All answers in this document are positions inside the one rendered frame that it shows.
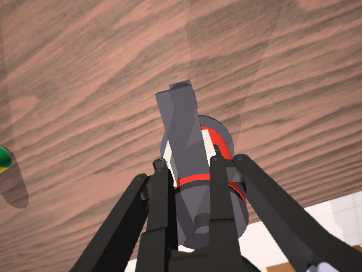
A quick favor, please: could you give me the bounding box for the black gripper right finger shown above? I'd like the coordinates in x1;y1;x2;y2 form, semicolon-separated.
202;129;362;272

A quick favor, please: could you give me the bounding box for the green and yellow drink can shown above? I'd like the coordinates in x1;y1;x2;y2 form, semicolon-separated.
0;146;12;173

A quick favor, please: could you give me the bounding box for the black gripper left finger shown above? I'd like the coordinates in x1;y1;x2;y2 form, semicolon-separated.
68;141;179;272

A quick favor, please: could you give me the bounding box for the black round disc with center stud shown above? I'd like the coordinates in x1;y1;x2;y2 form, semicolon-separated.
160;114;234;158

